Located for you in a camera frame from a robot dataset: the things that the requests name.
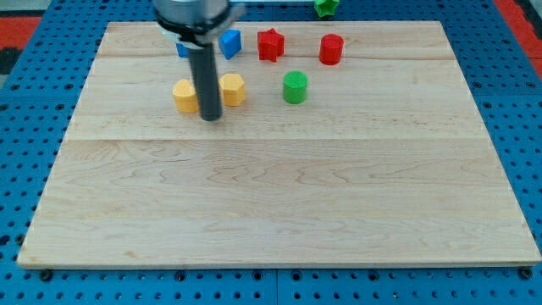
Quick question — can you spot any green star block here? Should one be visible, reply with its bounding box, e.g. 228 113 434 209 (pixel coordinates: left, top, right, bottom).
313 0 340 18

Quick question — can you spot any green cylinder block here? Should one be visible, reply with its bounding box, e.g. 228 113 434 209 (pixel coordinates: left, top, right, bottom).
283 70 308 104

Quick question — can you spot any red cylinder block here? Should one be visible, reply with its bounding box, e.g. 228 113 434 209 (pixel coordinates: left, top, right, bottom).
318 34 344 65

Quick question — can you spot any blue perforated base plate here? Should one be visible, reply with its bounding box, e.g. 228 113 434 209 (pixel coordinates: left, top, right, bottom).
1 0 541 304

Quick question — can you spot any yellow hexagon block right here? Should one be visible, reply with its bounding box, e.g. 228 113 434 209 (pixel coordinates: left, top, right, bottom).
219 73 246 107

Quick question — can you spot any blue block behind rod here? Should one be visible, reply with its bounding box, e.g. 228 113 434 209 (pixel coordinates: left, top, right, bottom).
176 43 189 58

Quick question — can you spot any red star block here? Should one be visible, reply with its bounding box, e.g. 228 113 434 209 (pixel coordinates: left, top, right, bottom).
257 28 285 62

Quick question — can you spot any light wooden board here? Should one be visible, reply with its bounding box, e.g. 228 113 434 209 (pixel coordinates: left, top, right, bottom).
17 21 541 269

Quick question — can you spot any blue pentagon block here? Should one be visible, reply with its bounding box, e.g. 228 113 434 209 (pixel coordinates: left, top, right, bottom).
218 30 242 60

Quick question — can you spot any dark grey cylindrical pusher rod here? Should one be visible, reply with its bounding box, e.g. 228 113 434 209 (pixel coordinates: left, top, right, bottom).
188 43 223 121

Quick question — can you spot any yellow block left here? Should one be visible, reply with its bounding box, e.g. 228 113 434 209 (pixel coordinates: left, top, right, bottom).
172 79 199 113

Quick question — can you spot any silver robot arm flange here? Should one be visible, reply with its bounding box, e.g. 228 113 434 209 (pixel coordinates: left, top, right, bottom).
152 0 246 48

